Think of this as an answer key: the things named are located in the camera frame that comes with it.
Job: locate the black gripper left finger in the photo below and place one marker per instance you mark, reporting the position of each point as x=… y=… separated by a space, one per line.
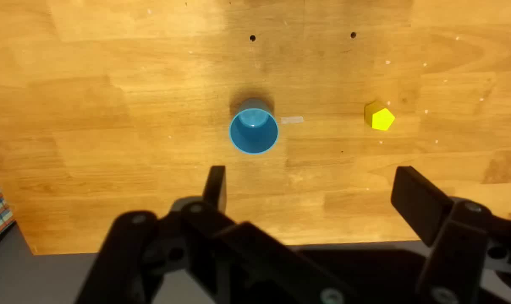
x=154 y=248

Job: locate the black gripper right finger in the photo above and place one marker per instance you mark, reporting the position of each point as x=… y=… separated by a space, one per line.
x=435 y=221

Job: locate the yellow hexagonal block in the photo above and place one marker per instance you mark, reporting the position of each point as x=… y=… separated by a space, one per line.
x=379 y=118

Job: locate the blue plastic cup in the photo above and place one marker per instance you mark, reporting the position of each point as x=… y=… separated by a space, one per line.
x=254 y=128

